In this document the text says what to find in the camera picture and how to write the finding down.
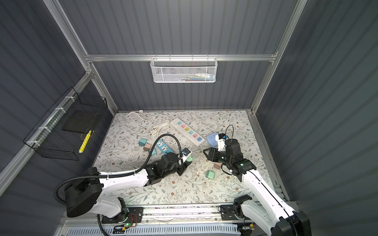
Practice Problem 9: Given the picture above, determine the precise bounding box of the black corrugated cable hose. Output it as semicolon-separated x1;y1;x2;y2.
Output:
53;133;184;236

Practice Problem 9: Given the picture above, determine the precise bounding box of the teal charger cube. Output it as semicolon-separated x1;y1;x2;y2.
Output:
138;138;147;147
148;149;157;156

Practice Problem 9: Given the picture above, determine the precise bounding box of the teal blue power strip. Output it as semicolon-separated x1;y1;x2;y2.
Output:
156;139;173;155

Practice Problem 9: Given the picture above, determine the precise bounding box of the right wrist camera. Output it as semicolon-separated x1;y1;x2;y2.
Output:
215;133;227;151

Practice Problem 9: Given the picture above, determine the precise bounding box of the black wire mesh basket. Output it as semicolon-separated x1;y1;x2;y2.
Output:
24;89;108;161

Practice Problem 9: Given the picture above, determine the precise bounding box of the white vent grille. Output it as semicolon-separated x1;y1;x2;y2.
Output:
66;224;241;236

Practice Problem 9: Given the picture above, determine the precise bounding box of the coiled white power cable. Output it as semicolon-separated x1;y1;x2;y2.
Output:
125;110;173;137

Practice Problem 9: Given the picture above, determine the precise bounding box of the pink charger cube left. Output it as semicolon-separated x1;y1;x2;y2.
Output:
143;143;152;151

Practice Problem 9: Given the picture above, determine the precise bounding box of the floral table mat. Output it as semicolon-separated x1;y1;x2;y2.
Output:
94;111;272;205

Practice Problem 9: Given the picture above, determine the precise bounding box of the pink charger cube right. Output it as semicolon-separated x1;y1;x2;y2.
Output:
213;162;222;170

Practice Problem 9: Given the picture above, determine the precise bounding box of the pink charger cube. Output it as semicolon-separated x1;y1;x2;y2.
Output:
143;143;152;151
213;162;222;170

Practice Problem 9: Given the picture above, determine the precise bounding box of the teal charger cube upper left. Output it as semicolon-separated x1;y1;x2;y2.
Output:
138;138;147;147

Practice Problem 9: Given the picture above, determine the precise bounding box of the black foam pad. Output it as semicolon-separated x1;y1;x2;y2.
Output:
62;111;101;134

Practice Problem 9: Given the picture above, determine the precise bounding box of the aluminium rail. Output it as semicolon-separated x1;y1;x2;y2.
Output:
58;203;296;225

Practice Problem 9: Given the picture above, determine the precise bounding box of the white wire mesh basket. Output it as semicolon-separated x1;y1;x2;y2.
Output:
150;58;218;83

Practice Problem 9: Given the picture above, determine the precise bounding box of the round light blue socket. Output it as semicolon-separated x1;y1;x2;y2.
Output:
206;132;219;148

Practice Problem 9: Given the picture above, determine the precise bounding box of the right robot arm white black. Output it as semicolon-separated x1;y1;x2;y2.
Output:
204;134;312;236

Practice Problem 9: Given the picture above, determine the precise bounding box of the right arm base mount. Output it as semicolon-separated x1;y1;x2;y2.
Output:
218;203;245;221

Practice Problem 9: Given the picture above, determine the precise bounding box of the yellow ruler strip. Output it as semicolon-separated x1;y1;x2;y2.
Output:
79;130;92;153

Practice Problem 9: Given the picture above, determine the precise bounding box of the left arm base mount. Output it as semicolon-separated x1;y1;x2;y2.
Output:
101;207;144;224

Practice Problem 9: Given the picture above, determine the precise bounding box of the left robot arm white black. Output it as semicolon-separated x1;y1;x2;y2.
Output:
65;148;193;218

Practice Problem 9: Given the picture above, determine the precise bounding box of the long white power strip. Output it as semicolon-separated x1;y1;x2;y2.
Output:
170;118;205;147

